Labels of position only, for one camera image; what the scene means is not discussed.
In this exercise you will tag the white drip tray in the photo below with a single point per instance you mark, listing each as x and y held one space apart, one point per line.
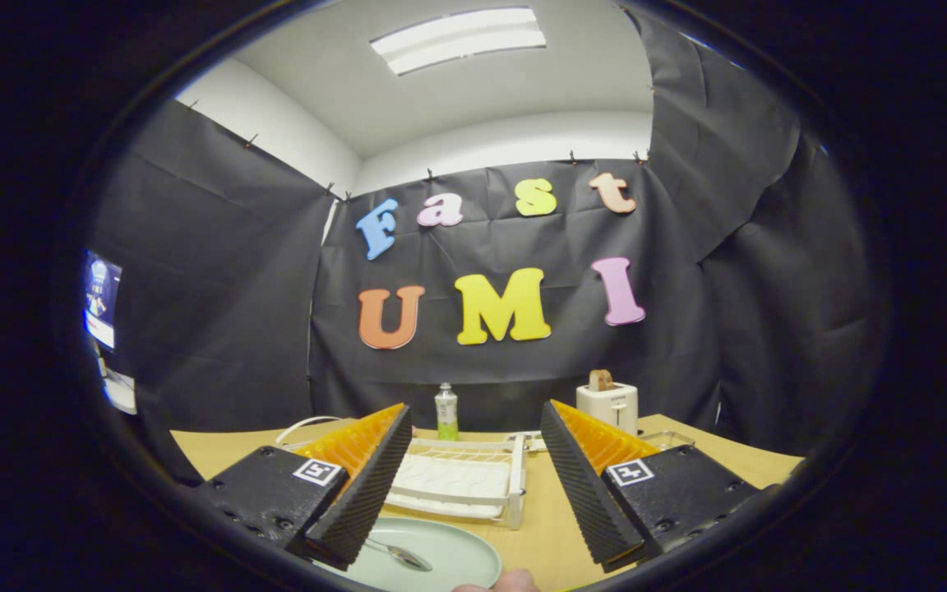
449 481

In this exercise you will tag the green drink bottle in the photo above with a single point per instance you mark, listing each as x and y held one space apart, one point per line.
446 411

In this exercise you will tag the blue printed poster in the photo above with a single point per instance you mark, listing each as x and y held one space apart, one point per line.
103 300

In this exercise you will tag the light green plate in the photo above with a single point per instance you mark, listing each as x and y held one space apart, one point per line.
457 559

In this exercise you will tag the ceiling light panel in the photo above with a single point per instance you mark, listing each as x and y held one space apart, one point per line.
457 39

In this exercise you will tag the white toaster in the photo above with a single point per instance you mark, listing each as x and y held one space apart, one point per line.
609 407

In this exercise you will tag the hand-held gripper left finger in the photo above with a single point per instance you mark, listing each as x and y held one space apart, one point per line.
367 493

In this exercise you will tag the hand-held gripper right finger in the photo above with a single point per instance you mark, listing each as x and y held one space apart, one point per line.
588 493

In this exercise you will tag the white object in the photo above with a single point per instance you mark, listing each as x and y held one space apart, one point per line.
120 390

